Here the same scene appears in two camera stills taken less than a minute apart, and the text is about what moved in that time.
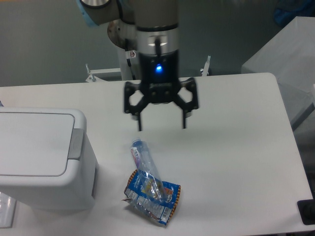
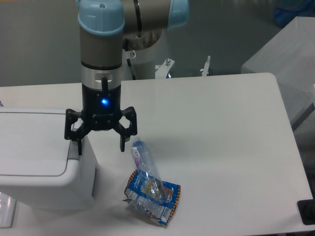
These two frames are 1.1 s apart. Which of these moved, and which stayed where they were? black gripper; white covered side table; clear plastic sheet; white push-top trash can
Moved: black gripper
Stayed: white push-top trash can; white covered side table; clear plastic sheet
